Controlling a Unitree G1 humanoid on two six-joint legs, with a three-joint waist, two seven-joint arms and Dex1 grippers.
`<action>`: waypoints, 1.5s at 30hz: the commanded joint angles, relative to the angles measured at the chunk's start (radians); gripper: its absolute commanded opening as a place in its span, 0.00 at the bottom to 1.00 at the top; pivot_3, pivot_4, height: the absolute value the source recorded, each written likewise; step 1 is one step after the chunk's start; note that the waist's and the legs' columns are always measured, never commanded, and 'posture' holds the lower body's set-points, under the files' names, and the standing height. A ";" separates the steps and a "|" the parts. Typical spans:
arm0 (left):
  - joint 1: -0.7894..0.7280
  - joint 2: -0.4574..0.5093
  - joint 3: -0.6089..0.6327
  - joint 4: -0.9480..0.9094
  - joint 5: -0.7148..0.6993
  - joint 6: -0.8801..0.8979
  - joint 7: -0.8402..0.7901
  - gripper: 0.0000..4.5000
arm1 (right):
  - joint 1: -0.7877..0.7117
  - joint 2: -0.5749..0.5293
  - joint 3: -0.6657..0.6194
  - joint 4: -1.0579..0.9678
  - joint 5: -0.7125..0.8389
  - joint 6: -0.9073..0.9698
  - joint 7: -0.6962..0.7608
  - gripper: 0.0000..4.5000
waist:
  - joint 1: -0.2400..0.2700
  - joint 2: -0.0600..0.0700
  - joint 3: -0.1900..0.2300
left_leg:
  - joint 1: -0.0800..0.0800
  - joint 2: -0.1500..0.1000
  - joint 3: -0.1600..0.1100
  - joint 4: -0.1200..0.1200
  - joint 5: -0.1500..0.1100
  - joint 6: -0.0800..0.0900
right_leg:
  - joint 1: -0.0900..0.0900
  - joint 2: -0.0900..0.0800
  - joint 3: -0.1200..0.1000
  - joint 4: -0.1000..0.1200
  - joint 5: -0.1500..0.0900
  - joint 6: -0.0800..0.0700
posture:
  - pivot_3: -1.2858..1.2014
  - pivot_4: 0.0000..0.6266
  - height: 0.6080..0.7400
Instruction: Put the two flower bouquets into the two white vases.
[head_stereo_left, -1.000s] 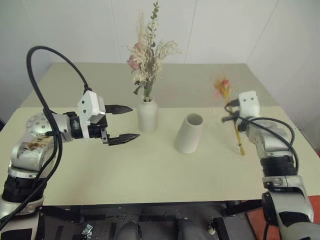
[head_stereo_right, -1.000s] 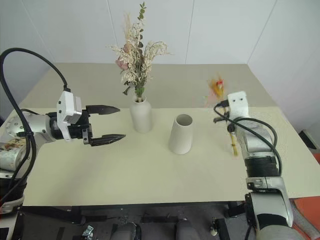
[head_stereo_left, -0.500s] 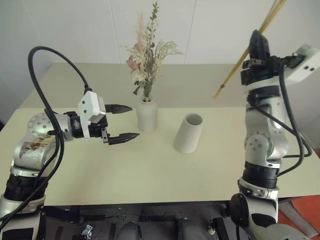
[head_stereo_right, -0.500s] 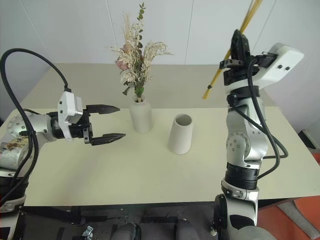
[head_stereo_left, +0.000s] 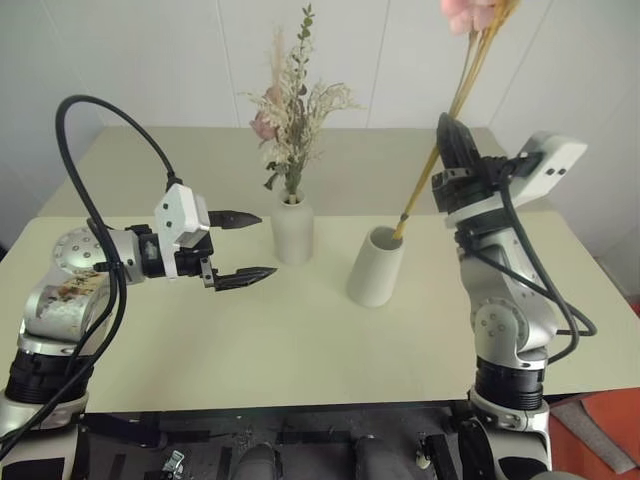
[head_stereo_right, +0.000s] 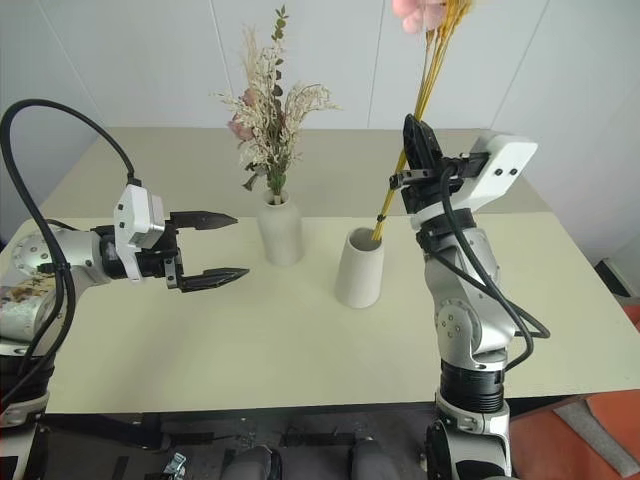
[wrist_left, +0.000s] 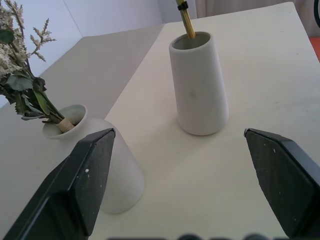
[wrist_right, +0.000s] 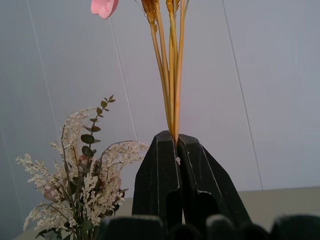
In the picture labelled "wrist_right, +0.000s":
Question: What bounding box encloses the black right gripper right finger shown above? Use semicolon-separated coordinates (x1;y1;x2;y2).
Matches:
176;133;253;225

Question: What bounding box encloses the dried wheat and pink flower bouquet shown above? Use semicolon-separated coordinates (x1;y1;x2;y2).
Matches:
90;0;191;147

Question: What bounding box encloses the cream and green flower bouquet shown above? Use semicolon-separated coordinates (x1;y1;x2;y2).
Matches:
15;94;150;240

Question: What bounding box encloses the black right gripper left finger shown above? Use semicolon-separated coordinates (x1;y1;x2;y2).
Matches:
131;130;185;230

